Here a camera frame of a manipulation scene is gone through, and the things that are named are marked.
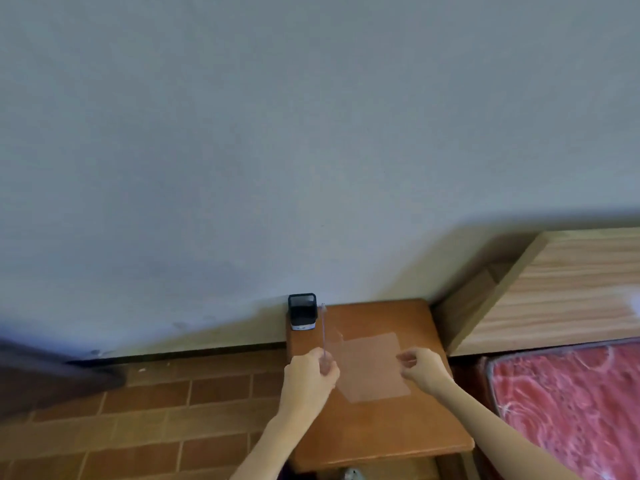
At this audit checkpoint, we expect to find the person's right hand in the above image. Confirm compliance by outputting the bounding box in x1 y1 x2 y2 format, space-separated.
396 348 454 395

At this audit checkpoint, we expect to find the person's left hand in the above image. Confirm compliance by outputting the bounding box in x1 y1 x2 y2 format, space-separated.
277 347 342 420

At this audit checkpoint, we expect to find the clear plastic sheet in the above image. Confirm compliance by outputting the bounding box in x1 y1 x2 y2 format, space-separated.
334 333 412 405

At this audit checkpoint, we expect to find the person's right forearm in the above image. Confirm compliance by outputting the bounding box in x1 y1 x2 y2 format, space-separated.
430 379 585 480

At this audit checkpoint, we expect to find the person's left forearm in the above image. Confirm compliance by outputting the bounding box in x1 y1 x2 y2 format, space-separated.
227 409 310 480

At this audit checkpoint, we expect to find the small black box device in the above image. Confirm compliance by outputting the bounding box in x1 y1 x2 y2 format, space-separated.
288 293 318 331

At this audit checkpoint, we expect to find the brown wooden bedside table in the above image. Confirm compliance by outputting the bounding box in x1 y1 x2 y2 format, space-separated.
285 299 476 475

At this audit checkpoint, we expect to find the dark skirting board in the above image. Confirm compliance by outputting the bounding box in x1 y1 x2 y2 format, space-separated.
66 341 289 366

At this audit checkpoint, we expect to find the light wooden headboard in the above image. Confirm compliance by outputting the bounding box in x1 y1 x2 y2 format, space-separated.
431 227 640 358

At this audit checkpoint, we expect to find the red patterned mattress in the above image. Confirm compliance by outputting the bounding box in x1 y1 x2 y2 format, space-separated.
481 340 640 480

